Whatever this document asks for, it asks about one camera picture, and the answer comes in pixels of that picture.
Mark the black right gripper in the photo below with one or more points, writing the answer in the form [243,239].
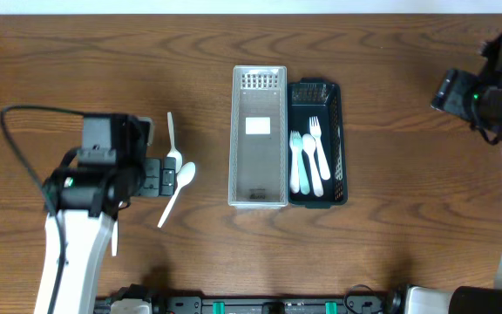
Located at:
[453,93]

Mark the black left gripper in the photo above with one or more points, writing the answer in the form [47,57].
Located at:
[152,186]

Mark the white plastic spoon long handle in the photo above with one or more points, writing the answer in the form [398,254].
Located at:
[183,178]

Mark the pale green plastic spoon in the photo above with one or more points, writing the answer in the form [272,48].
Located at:
[173,152]

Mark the white plastic fork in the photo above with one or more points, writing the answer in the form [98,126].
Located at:
[294,172]

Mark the white plastic utensil handle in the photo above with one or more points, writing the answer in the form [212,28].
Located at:
[316,132]

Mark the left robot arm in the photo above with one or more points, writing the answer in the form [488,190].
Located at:
[90,186]

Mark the clear perforated plastic basket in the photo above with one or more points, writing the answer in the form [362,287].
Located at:
[258,160]

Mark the black perforated plastic basket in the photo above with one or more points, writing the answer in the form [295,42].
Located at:
[311,97]

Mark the white spoon in black basket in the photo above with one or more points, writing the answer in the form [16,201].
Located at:
[309,146]

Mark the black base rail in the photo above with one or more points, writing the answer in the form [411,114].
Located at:
[359,299]

